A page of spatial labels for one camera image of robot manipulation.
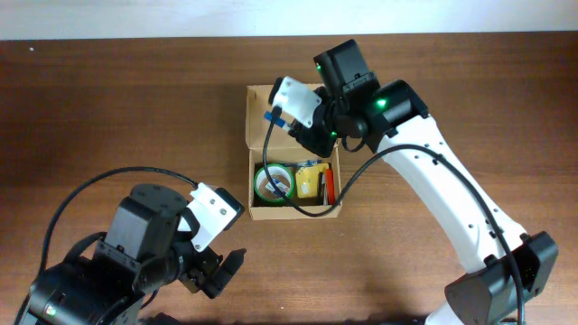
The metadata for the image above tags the blue white staples box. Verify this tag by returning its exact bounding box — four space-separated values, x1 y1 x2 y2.
266 178 291 198

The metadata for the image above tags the green tape roll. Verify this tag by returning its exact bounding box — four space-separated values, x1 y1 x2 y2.
254 163 295 206

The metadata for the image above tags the brown cardboard box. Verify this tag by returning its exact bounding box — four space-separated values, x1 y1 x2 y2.
246 85 344 221

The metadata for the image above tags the yellow spiral notepad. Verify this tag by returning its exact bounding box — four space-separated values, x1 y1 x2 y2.
295 162 330 199

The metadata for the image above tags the blue whiteboard marker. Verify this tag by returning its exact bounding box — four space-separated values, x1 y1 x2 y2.
264 111 291 132

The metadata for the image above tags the blue ballpoint pen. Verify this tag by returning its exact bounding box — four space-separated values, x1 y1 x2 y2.
295 159 322 168

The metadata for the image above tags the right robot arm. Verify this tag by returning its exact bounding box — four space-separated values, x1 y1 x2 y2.
269 40 558 324

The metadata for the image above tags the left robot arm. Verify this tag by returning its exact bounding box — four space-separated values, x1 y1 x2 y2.
18 183 246 324

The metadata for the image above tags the right black cable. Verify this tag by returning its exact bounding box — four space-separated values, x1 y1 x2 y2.
262 106 526 325

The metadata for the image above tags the black cable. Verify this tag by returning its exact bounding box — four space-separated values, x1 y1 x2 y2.
13 166 200 325
262 106 526 325

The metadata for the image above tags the left black cable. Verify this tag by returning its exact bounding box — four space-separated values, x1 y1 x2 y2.
13 166 200 325

